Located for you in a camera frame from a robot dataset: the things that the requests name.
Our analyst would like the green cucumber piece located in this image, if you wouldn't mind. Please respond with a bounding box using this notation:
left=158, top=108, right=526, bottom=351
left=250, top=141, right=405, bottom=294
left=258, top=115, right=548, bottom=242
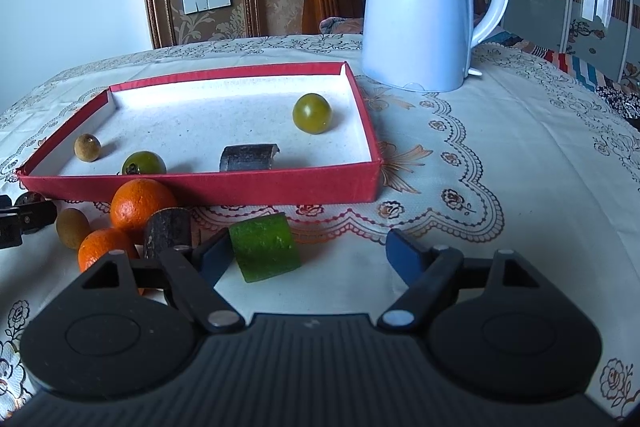
left=228, top=213, right=302, bottom=284

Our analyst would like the colourful striped quilt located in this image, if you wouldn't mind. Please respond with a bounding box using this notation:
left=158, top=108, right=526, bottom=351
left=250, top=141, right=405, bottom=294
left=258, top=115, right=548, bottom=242
left=492, top=29, right=640, bottom=98

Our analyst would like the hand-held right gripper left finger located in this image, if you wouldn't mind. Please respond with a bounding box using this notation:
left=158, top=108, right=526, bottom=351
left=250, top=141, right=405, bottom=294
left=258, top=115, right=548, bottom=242
left=80, top=233, right=246, bottom=334

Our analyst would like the light blue electric kettle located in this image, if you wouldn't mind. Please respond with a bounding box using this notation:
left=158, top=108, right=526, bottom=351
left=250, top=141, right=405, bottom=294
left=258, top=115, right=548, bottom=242
left=356, top=0, right=512, bottom=94

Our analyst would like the green tomato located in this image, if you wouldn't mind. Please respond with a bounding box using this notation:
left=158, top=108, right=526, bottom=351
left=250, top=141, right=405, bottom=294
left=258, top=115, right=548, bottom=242
left=292, top=93, right=333, bottom=135
left=121, top=150, right=167, bottom=176

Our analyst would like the dark brown white fruit piece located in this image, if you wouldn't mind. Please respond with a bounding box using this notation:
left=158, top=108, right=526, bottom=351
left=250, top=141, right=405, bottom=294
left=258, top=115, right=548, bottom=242
left=14, top=190, right=47, bottom=208

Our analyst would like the large mandarin orange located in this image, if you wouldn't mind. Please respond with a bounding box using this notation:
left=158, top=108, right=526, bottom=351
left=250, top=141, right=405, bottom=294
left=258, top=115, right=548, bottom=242
left=110, top=178, right=179, bottom=245

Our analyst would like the red shallow cardboard box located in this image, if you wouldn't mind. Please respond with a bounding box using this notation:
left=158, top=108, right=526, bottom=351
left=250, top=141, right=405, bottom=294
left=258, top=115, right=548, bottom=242
left=16, top=61, right=383, bottom=204

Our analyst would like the dark patterned cloth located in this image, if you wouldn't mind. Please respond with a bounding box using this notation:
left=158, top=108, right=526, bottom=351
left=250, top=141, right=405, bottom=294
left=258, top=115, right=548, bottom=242
left=595, top=79, right=640, bottom=132

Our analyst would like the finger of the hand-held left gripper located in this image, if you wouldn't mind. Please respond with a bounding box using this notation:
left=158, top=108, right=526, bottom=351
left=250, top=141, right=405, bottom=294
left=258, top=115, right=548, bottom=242
left=0, top=202, right=57, bottom=251

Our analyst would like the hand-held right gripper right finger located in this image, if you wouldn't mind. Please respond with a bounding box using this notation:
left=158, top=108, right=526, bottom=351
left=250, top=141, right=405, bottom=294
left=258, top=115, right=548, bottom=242
left=376, top=228, right=548, bottom=334

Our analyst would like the small mandarin orange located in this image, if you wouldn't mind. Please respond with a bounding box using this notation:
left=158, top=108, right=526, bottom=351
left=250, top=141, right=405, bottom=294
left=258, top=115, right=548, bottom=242
left=77, top=228, right=146, bottom=297

